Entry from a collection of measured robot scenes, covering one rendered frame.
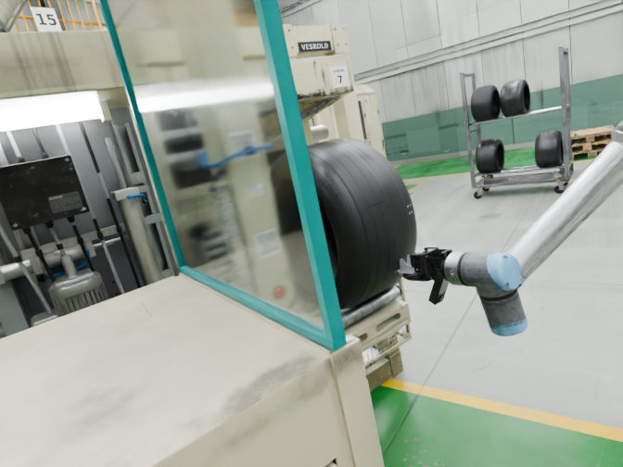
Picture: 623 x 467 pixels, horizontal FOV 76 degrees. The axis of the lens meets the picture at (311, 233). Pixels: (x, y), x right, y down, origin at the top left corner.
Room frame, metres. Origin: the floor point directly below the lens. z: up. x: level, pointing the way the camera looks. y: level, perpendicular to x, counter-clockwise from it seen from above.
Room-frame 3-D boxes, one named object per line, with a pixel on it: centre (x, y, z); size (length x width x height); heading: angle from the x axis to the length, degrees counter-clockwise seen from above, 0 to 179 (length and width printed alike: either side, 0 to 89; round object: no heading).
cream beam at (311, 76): (1.67, 0.02, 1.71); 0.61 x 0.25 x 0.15; 123
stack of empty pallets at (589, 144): (7.98, -5.93, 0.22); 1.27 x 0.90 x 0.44; 142
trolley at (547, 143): (5.96, -3.31, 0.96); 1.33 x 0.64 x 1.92; 50
